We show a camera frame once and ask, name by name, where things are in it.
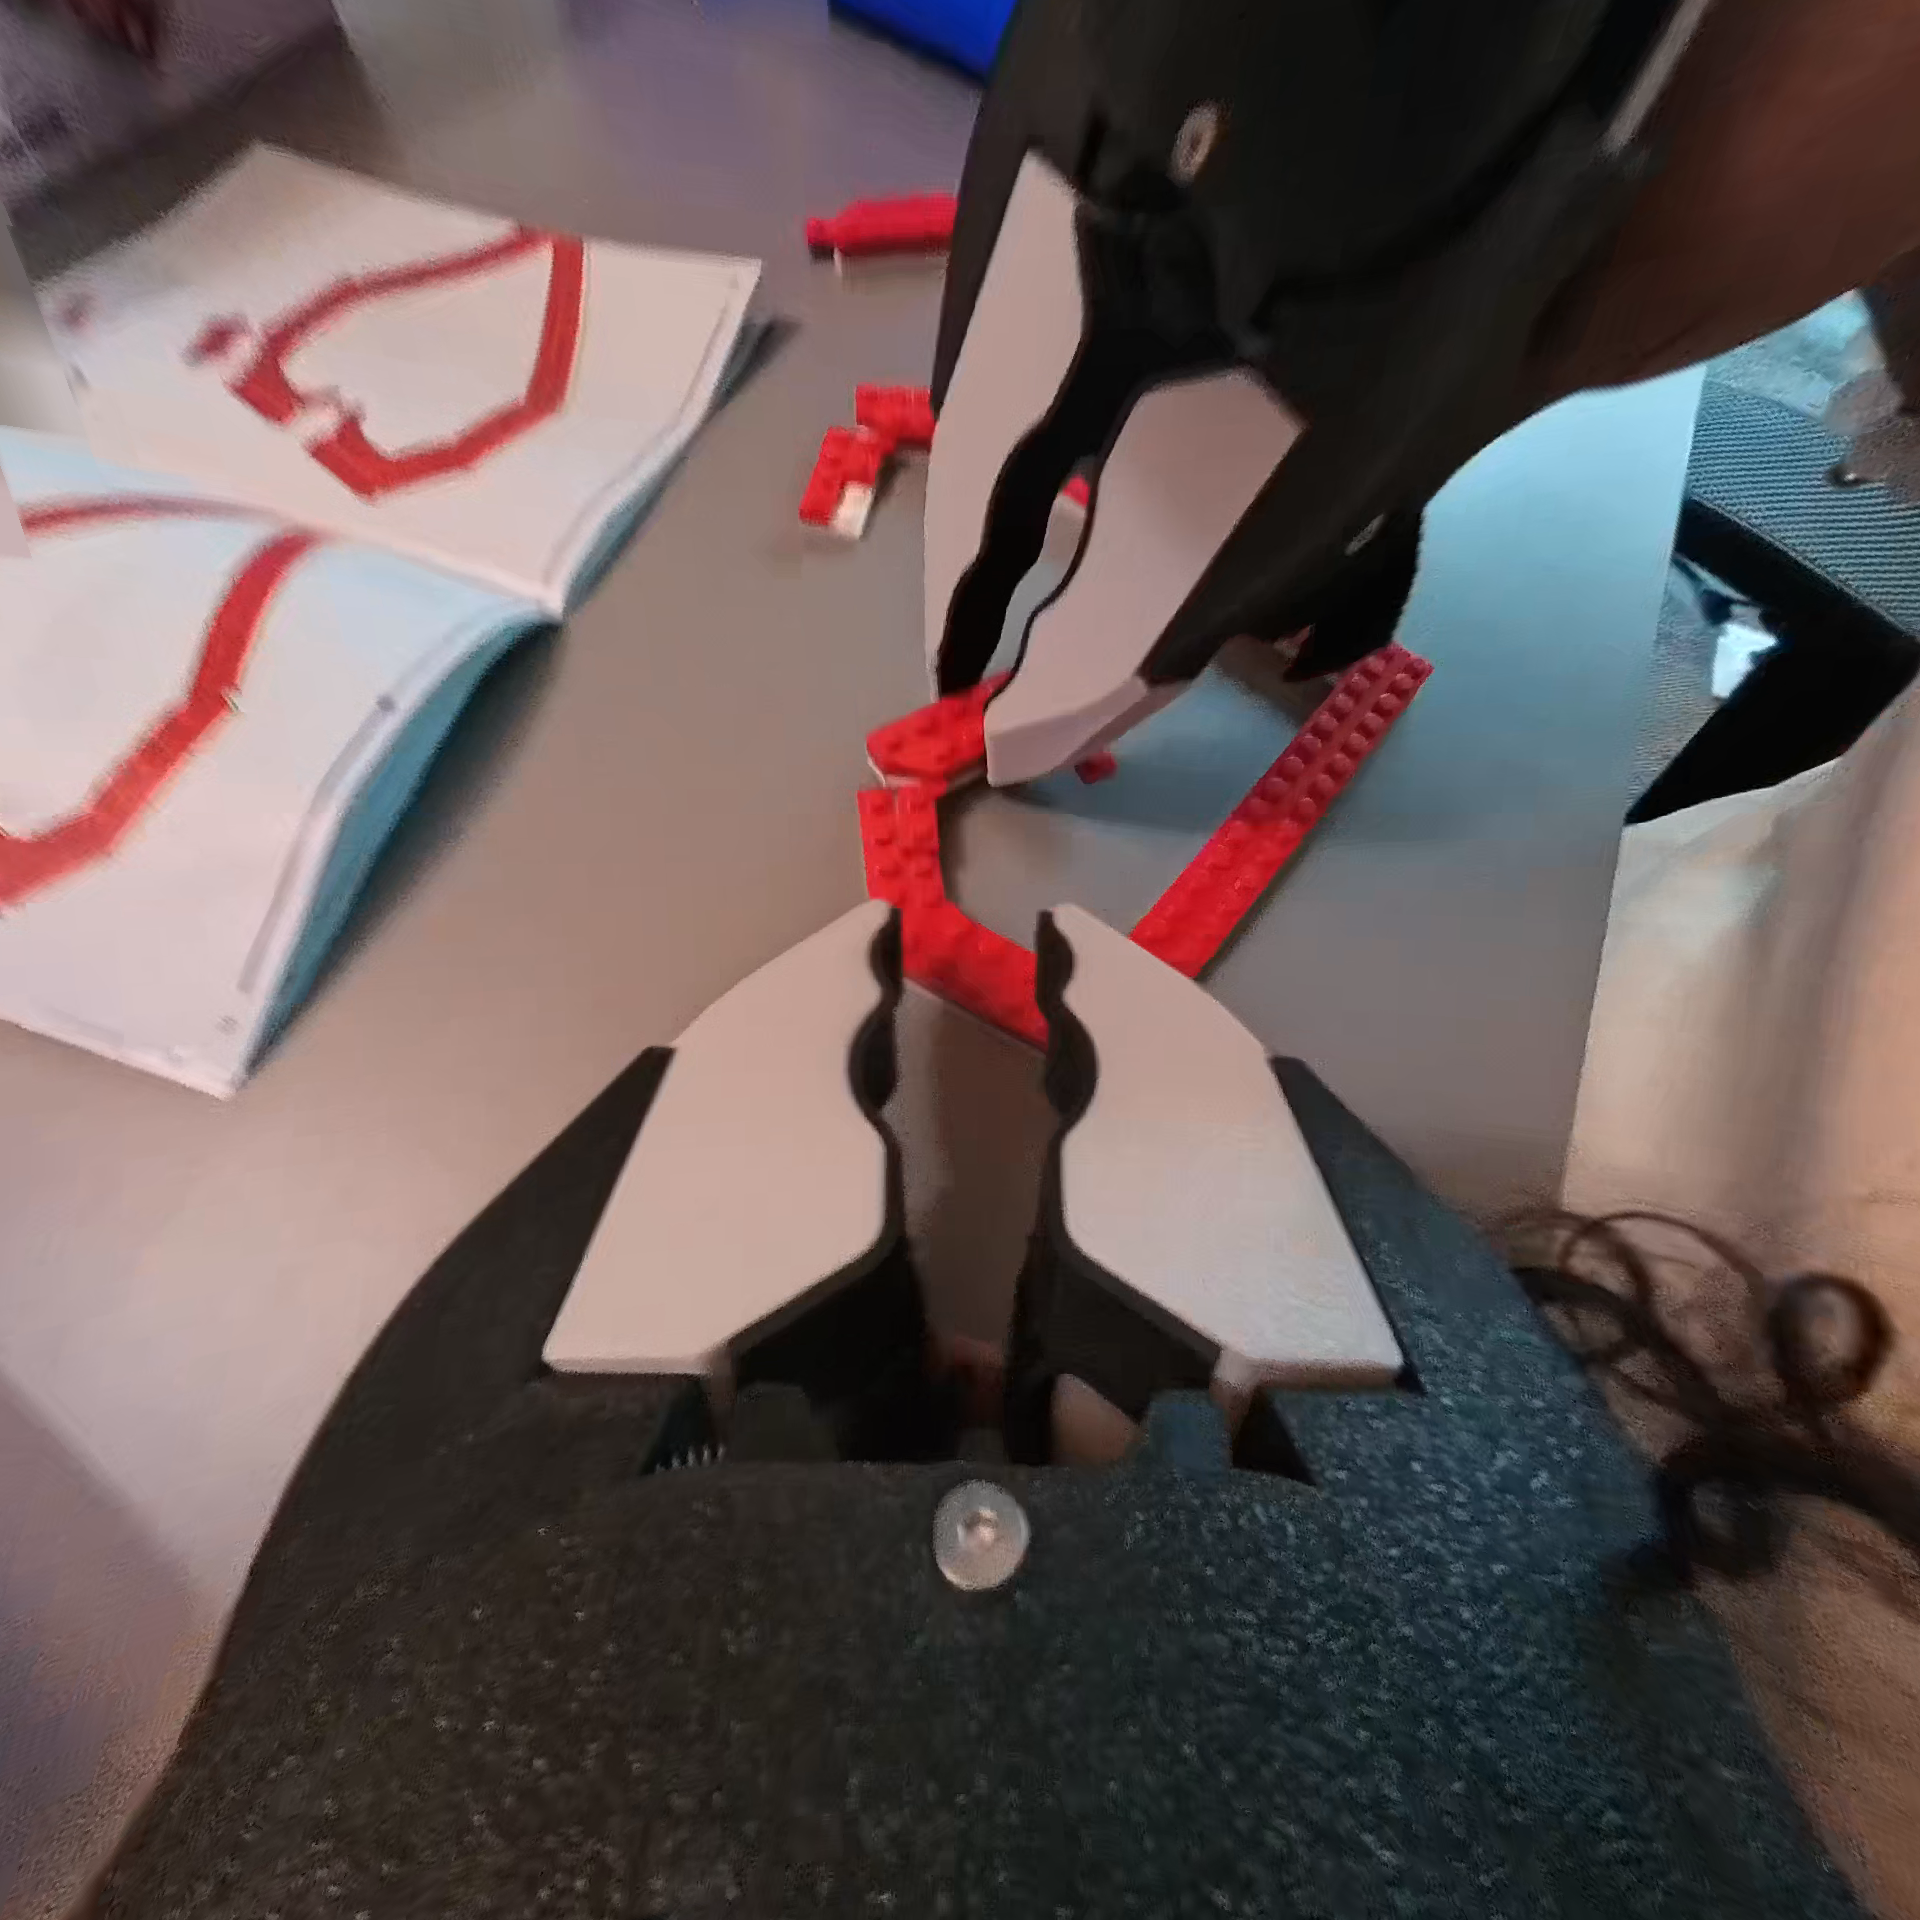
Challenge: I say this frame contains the blue box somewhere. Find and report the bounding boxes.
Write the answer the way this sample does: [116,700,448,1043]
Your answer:
[830,0,1009,81]

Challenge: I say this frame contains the loose red brick piece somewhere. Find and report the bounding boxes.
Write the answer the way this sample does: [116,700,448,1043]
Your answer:
[801,191,961,261]

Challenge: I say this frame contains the red brick frame assembly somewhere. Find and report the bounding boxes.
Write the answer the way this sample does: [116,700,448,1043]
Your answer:
[856,645,1436,1051]

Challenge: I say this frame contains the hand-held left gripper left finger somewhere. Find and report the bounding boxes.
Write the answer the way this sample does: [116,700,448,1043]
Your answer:
[538,897,911,1393]

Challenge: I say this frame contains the person's dark hair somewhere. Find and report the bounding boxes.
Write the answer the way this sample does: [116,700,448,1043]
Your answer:
[1481,1199,1901,1586]

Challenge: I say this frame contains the person's cream clothing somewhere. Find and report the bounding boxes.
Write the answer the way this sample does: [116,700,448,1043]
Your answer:
[1559,720,1920,1920]

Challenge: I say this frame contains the red and white brick cluster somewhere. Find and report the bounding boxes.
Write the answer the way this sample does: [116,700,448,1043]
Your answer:
[796,381,942,540]

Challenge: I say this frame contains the open brick instruction booklet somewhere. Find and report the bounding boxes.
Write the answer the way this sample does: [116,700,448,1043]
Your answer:
[0,141,783,1105]

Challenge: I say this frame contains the dark mesh office chair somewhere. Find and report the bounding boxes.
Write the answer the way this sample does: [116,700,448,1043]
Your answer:
[1623,288,1920,828]

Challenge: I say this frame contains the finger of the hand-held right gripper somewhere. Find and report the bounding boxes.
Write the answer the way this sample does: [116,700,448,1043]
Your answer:
[977,372,1309,794]
[919,147,1149,695]

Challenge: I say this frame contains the person's right forearm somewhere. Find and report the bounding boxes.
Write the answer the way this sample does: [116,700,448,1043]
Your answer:
[1477,0,1920,401]

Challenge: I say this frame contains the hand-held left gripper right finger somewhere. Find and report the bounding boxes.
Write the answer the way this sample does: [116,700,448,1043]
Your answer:
[1031,900,1408,1394]

